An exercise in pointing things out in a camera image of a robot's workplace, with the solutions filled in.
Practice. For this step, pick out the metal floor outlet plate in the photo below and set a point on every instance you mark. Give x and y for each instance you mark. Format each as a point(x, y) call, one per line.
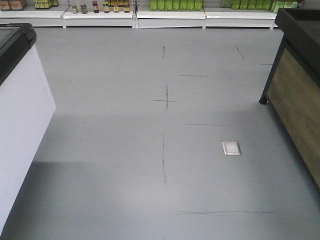
point(231, 148)

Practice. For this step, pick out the red-yellow label jar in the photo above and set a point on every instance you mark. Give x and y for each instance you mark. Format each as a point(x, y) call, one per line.
point(126, 6)

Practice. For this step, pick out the yellow-label sauce jar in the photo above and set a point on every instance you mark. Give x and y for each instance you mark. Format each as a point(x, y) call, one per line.
point(106, 6)

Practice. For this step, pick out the red-lid chili sauce jar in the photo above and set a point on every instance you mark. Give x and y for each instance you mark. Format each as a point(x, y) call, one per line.
point(95, 6)

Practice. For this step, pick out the white chest freezer black lid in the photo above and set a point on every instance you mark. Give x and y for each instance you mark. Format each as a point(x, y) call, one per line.
point(26, 109)

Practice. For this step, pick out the wooden black produce stand left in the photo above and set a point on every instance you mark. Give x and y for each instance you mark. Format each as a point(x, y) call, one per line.
point(293, 85)

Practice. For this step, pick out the dark pickle jar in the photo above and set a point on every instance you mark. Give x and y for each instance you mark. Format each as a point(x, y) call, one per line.
point(83, 8)

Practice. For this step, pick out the green-lid sauce jar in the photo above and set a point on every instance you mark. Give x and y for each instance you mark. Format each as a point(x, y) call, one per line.
point(74, 8)

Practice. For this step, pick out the white supermarket shelf unit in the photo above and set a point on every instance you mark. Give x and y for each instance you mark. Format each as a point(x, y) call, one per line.
point(140, 16)

